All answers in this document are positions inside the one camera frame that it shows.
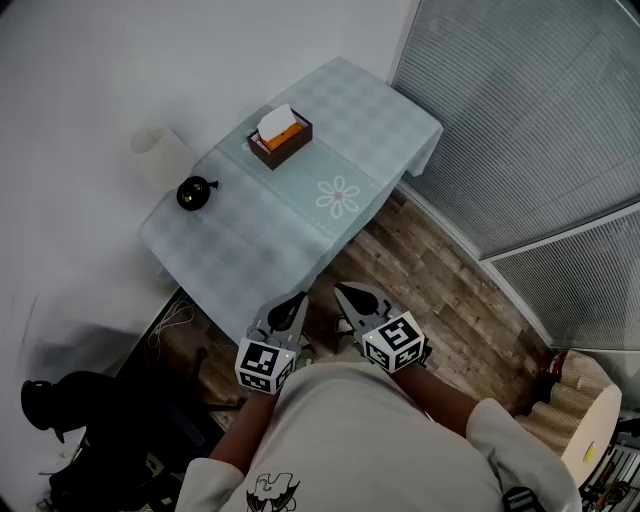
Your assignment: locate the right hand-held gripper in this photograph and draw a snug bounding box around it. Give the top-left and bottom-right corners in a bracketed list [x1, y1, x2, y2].
[333, 282, 426, 375]

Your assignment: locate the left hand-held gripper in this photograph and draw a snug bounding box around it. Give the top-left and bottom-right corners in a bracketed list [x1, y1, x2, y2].
[234, 291, 310, 396]

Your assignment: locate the dark brown tissue box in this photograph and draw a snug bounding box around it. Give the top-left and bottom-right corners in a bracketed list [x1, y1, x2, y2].
[246, 107, 314, 172]

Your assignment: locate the person's left forearm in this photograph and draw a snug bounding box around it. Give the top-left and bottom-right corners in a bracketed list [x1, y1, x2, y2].
[209, 387, 281, 474]

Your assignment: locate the person's right forearm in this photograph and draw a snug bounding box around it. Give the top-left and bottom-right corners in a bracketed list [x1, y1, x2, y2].
[389, 367, 484, 441]

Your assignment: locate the person's white shoe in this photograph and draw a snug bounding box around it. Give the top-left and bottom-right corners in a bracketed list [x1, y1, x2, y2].
[337, 317, 357, 351]

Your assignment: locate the checked pale green tablecloth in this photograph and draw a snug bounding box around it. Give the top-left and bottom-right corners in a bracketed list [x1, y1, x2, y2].
[139, 55, 444, 346]

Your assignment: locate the person's cream printed shirt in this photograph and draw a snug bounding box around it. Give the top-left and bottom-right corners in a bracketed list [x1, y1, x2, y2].
[174, 357, 584, 512]

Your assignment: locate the white shade black table lamp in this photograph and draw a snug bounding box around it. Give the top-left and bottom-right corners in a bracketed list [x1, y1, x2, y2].
[130, 127, 220, 212]

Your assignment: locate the black equipment pile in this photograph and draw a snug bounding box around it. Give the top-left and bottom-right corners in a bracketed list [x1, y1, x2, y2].
[19, 369, 211, 512]

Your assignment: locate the grey window blind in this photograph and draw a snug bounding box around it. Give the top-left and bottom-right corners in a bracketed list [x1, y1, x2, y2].
[489, 209, 640, 351]
[392, 0, 640, 259]

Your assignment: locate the beige woven stool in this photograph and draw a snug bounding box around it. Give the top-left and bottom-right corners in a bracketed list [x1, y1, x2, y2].
[514, 349, 624, 489]

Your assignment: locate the metal rack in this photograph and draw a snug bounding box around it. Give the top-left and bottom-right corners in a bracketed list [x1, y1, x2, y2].
[582, 414, 640, 512]

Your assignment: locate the white cable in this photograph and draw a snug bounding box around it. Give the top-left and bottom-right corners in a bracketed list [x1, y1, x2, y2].
[147, 297, 196, 361]

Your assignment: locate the black strap buckle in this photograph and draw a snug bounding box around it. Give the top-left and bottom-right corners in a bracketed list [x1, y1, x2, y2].
[502, 487, 546, 512]

